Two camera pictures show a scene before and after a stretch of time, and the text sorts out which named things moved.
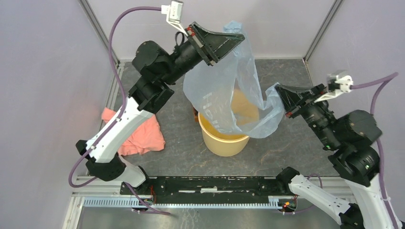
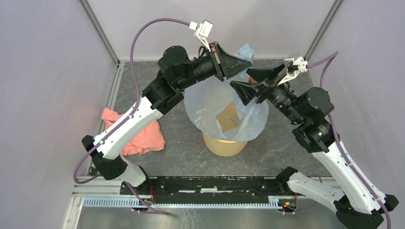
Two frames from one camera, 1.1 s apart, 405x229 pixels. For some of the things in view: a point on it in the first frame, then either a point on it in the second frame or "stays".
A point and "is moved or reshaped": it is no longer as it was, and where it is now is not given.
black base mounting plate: [171, 190] stays
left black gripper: [218, 44] -> [226, 65]
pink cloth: [147, 136] stays
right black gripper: [289, 98] -> [246, 91]
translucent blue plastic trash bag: [228, 96] is moved or reshaped
